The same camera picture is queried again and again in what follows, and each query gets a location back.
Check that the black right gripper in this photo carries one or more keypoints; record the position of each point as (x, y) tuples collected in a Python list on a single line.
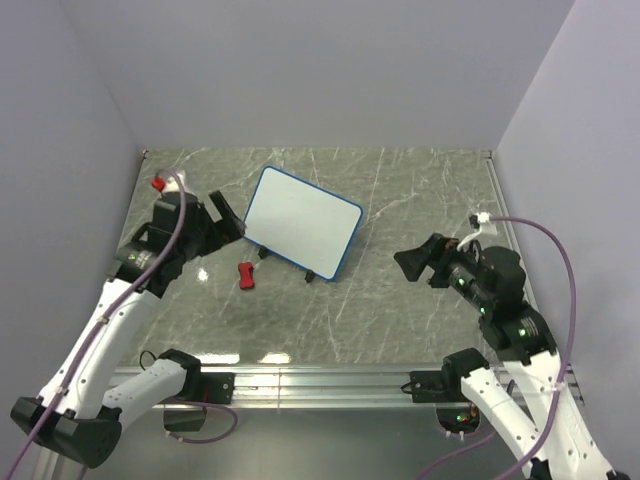
[(437, 251)]

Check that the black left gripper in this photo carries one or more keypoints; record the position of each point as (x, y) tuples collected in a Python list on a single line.
[(230, 227)]

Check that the red bone-shaped eraser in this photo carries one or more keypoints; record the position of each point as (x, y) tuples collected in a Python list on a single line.
[(246, 280)]

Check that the blue framed whiteboard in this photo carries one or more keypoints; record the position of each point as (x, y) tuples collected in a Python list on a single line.
[(302, 223)]

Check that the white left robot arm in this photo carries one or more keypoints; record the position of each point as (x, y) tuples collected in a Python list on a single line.
[(121, 310)]

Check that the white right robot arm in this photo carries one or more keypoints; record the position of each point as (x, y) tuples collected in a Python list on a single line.
[(547, 435)]

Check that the black whiteboard stand foot right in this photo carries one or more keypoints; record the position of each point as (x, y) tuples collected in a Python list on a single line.
[(309, 276)]

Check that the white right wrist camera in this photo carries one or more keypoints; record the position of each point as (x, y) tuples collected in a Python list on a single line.
[(482, 226)]

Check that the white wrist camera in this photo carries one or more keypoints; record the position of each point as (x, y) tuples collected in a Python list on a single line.
[(171, 183), (482, 226)]

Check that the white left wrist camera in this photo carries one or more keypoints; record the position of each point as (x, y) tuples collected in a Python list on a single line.
[(171, 183)]

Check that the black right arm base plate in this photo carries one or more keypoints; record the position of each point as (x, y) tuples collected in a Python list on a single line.
[(431, 386)]

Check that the aluminium mounting rail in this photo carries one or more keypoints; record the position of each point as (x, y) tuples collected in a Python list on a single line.
[(260, 386)]

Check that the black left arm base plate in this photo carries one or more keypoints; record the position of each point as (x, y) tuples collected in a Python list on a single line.
[(215, 388)]

